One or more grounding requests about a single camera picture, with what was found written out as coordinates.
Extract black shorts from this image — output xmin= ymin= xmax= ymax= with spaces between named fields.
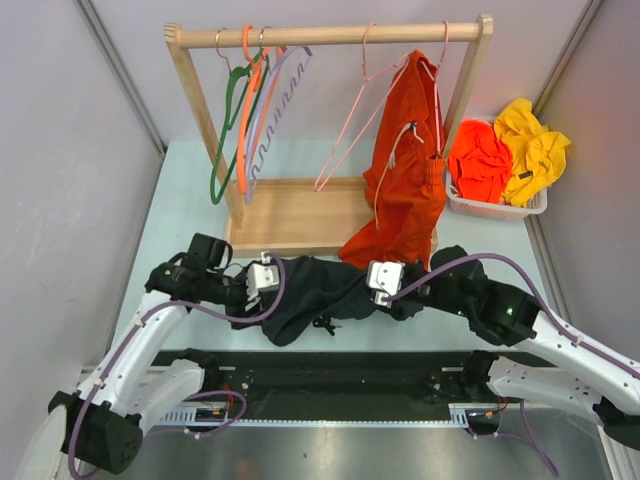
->
xmin=225 ymin=256 xmax=423 ymax=347

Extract pink wire hanger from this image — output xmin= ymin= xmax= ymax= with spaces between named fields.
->
xmin=313 ymin=22 xmax=411 ymax=192

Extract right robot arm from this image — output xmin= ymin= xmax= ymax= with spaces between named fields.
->
xmin=388 ymin=246 xmax=639 ymax=450

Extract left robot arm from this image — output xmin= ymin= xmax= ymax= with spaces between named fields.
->
xmin=49 ymin=234 xmax=286 ymax=479

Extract lilac notched hanger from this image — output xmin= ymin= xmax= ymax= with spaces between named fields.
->
xmin=242 ymin=46 xmax=313 ymax=205

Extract orange-red hanging shorts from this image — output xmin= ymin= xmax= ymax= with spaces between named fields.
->
xmin=338 ymin=50 xmax=446 ymax=268

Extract green hanger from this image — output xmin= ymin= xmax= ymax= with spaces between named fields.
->
xmin=209 ymin=44 xmax=269 ymax=206

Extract orange hanger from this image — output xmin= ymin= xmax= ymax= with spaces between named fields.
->
xmin=236 ymin=24 xmax=279 ymax=195

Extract pink hanger holding shorts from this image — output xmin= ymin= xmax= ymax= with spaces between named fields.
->
xmin=417 ymin=20 xmax=453 ymax=157

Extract wooden clothes rack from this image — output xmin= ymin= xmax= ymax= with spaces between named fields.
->
xmin=164 ymin=15 xmax=494 ymax=258

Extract white plastic basket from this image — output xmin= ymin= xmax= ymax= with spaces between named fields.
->
xmin=445 ymin=171 xmax=548 ymax=222

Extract orange garment in basket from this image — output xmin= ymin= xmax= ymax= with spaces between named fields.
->
xmin=448 ymin=119 xmax=513 ymax=204

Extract yellow garment in basket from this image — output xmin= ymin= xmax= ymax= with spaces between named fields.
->
xmin=493 ymin=98 xmax=571 ymax=208

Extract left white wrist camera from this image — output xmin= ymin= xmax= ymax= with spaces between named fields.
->
xmin=246 ymin=252 xmax=280 ymax=300

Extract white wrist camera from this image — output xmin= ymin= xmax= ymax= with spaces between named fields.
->
xmin=366 ymin=261 xmax=405 ymax=307
xmin=246 ymin=252 xmax=280 ymax=300

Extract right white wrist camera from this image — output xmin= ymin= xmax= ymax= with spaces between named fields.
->
xmin=366 ymin=261 xmax=405 ymax=307

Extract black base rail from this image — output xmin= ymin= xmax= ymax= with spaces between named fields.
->
xmin=164 ymin=349 xmax=501 ymax=421

